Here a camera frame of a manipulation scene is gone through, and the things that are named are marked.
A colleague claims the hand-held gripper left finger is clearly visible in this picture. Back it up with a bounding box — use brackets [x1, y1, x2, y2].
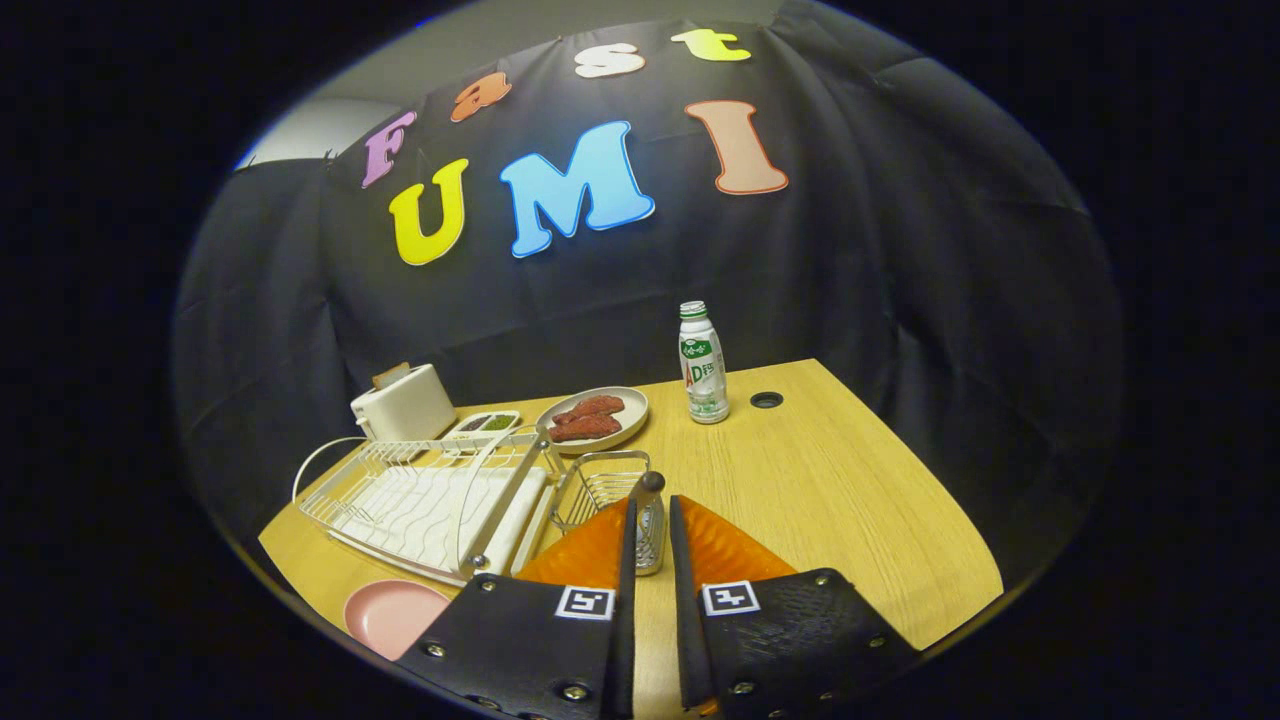
[395, 497, 639, 720]

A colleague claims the black backdrop cloth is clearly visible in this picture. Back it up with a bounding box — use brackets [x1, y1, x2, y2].
[170, 10, 1121, 601]

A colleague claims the white drink bottle green label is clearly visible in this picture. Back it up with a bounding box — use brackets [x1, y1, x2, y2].
[678, 301, 731, 425]

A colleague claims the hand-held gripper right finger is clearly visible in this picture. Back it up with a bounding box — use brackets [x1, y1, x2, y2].
[668, 494, 921, 717]

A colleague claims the white divided tray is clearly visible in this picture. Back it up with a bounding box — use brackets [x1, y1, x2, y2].
[440, 409, 522, 456]

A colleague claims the white wire dish rack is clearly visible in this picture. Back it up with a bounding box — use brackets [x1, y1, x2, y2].
[292, 425, 571, 588]

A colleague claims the metal wire basket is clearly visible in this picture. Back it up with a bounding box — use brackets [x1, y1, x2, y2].
[550, 450, 666, 578]

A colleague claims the wooden-handled metal spoon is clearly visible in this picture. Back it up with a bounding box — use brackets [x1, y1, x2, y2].
[636, 470, 668, 541]

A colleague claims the pink plate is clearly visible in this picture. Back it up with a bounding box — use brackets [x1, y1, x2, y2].
[343, 580, 453, 662]

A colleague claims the white drip tray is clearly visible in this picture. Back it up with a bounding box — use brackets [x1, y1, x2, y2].
[330, 465, 551, 576]

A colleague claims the beige round plate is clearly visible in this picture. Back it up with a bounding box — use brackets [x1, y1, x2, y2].
[535, 386, 650, 456]

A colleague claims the white toaster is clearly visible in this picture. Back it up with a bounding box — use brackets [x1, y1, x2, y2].
[350, 363, 458, 443]

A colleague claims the red meat piece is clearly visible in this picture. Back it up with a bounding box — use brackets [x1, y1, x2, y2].
[547, 414, 622, 443]
[553, 395, 626, 425]

